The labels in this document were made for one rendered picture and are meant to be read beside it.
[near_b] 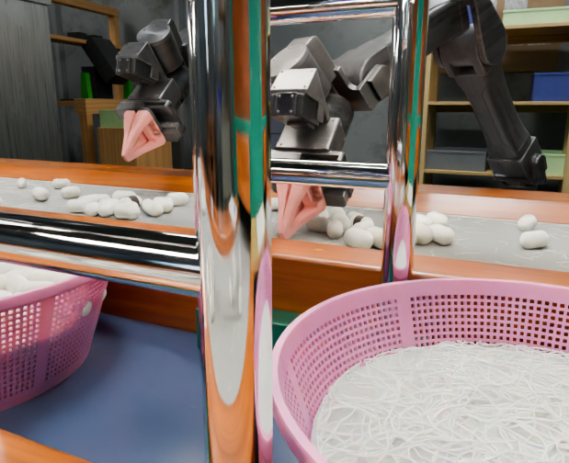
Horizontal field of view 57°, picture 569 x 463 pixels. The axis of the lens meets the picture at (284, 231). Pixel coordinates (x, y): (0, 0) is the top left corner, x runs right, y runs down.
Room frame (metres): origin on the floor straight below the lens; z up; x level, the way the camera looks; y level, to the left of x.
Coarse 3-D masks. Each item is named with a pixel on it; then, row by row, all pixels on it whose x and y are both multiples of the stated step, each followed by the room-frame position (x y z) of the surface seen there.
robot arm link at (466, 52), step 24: (456, 48) 0.84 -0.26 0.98; (456, 72) 0.88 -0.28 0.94; (480, 72) 0.84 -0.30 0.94; (480, 96) 0.88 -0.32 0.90; (504, 96) 0.89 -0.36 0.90; (480, 120) 0.92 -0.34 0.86; (504, 120) 0.90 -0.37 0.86; (504, 144) 0.92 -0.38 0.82; (528, 144) 0.93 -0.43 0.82; (504, 168) 0.95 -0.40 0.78; (528, 168) 0.93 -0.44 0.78
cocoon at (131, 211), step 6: (120, 204) 0.69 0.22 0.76; (126, 204) 0.69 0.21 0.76; (132, 204) 0.69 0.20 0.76; (114, 210) 0.69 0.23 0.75; (120, 210) 0.68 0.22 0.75; (126, 210) 0.68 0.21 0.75; (132, 210) 0.68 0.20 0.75; (138, 210) 0.69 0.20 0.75; (120, 216) 0.69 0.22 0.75; (126, 216) 0.68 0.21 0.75; (132, 216) 0.68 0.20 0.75; (138, 216) 0.69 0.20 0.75
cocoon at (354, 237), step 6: (354, 228) 0.55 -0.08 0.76; (348, 234) 0.54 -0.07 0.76; (354, 234) 0.54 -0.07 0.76; (360, 234) 0.53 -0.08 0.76; (366, 234) 0.53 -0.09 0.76; (348, 240) 0.54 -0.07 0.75; (354, 240) 0.53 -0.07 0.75; (360, 240) 0.53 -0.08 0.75; (366, 240) 0.53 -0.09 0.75; (372, 240) 0.53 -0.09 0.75; (354, 246) 0.54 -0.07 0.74; (360, 246) 0.53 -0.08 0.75; (366, 246) 0.53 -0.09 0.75
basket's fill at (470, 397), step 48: (336, 384) 0.27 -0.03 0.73; (384, 384) 0.27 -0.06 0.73; (432, 384) 0.28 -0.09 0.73; (480, 384) 0.27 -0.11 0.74; (528, 384) 0.27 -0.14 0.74; (336, 432) 0.23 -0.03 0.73; (384, 432) 0.22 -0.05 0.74; (432, 432) 0.23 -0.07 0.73; (480, 432) 0.22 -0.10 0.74; (528, 432) 0.23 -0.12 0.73
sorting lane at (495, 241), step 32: (0, 192) 0.92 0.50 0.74; (96, 192) 0.92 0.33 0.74; (160, 192) 0.92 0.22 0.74; (160, 224) 0.66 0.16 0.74; (192, 224) 0.66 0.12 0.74; (480, 224) 0.66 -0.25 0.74; (512, 224) 0.66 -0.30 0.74; (544, 224) 0.66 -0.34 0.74; (448, 256) 0.51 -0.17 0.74; (480, 256) 0.51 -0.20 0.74; (512, 256) 0.51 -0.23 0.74; (544, 256) 0.51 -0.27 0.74
